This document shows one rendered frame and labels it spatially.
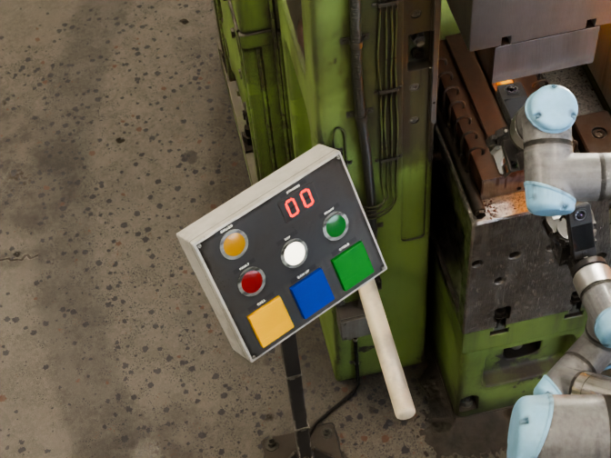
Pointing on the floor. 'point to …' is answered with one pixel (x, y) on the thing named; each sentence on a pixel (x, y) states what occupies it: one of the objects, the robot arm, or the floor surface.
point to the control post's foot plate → (320, 443)
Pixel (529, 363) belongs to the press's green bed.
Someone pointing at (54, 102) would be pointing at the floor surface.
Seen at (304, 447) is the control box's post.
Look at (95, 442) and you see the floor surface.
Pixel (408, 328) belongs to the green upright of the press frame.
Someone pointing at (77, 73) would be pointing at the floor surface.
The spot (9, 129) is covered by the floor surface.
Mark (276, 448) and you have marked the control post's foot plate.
